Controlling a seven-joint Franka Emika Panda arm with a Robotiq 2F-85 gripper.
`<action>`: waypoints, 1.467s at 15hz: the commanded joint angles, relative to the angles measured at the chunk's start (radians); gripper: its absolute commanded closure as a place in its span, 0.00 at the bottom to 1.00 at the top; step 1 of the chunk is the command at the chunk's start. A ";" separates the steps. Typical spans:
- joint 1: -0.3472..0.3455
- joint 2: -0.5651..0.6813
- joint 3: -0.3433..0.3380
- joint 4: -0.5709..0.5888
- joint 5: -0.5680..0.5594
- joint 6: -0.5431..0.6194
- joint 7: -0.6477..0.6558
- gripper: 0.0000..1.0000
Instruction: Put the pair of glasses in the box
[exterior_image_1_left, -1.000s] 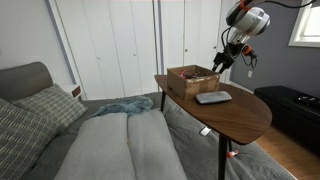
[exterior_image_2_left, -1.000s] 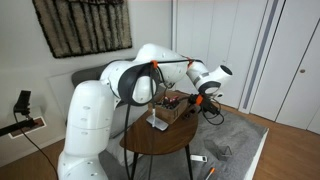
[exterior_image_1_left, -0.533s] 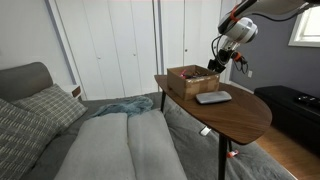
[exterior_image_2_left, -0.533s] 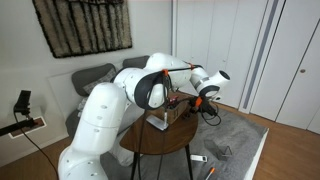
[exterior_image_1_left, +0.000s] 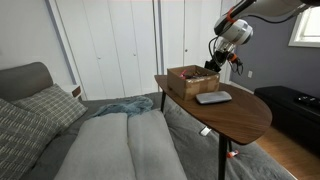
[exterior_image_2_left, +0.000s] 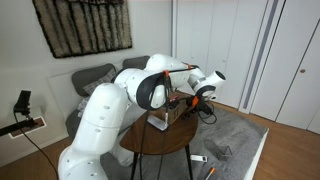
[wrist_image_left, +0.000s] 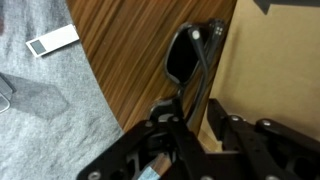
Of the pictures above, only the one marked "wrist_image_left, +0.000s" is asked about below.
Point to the dark sunglasses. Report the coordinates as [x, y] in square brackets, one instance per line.
[180, 56]

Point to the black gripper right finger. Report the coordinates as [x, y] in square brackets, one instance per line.
[253, 146]

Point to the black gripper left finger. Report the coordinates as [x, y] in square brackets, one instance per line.
[186, 150]

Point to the brown cardboard box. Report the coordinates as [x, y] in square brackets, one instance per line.
[266, 66]

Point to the dark wooden oval table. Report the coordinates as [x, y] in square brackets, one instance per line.
[126, 50]

